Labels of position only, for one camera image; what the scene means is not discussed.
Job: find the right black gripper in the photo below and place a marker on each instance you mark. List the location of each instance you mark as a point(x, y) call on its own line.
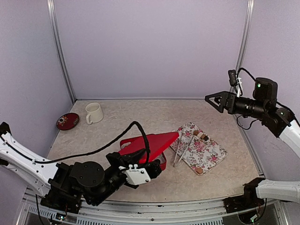
point(225, 96)

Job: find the red chocolate box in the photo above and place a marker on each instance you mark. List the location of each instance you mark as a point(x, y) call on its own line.
point(161, 161)

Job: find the red box lid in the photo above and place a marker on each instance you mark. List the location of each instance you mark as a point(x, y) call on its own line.
point(158, 143)

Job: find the round swirl brown chocolate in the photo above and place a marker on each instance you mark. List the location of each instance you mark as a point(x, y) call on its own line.
point(196, 133)

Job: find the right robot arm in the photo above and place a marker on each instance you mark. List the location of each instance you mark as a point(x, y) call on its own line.
point(281, 122)

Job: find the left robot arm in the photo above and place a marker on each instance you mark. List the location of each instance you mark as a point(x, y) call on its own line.
point(62, 186)

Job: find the floral rectangular tray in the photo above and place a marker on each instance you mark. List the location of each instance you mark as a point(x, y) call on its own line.
point(197, 153)

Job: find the cream ceramic mug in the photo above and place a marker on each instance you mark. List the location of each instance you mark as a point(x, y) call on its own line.
point(94, 113)

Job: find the red floral saucer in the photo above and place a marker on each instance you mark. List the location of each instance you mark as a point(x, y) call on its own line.
point(67, 121)

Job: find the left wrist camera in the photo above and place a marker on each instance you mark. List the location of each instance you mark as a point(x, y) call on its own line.
point(135, 175)

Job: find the aluminium table front rail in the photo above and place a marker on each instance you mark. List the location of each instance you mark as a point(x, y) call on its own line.
point(203, 212)

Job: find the left aluminium frame post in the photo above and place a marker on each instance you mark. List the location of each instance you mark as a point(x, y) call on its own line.
point(59, 49)

